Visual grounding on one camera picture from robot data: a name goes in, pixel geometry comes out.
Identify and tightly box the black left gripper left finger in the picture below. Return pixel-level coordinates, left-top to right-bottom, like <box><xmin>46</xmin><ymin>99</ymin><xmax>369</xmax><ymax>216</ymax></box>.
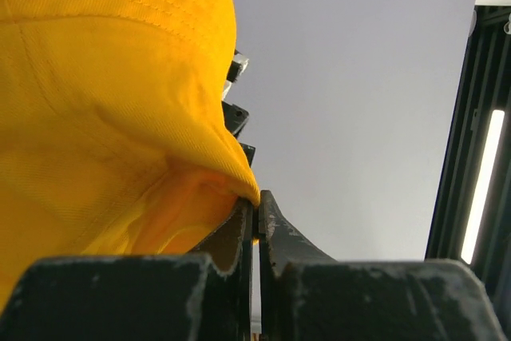
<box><xmin>191</xmin><ymin>198</ymin><xmax>253</xmax><ymax>340</ymax></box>

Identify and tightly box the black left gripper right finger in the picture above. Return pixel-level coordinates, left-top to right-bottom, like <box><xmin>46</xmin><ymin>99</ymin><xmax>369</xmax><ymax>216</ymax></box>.
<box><xmin>258</xmin><ymin>190</ymin><xmax>339</xmax><ymax>340</ymax></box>

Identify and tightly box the yellow bucket hat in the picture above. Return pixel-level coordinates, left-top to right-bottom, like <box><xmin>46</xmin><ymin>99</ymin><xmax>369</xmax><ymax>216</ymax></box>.
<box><xmin>1</xmin><ymin>0</ymin><xmax>260</xmax><ymax>302</ymax></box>

